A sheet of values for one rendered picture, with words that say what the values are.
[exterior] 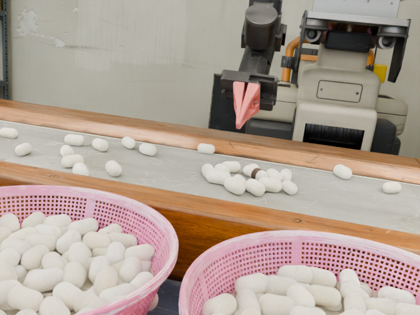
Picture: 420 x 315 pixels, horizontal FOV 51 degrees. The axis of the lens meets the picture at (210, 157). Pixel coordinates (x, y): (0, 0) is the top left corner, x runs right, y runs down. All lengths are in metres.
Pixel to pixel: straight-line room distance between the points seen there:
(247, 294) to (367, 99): 1.01
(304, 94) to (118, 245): 0.95
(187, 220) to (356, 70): 0.94
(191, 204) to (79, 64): 2.54
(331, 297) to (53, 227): 0.29
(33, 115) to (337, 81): 0.81
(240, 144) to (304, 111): 0.46
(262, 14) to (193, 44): 1.97
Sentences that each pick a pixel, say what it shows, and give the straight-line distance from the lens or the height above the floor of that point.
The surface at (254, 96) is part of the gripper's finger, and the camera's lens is 0.78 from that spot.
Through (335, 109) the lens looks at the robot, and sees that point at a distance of 1.30.
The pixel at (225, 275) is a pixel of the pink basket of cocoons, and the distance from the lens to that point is 0.42.
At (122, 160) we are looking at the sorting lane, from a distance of 0.76.
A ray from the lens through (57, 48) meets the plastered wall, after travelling 3.08.
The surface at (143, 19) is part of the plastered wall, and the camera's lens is 2.86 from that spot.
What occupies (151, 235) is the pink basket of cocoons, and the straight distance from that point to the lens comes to 0.47.
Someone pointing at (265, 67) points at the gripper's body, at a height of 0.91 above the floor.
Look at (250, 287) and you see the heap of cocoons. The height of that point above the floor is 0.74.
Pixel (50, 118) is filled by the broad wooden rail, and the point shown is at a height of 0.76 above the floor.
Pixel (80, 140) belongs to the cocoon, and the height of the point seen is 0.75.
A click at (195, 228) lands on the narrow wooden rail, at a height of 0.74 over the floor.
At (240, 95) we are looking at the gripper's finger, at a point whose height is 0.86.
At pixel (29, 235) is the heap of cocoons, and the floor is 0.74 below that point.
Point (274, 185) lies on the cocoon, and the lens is 0.66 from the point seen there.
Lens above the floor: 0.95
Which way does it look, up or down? 15 degrees down
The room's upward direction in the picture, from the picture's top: 6 degrees clockwise
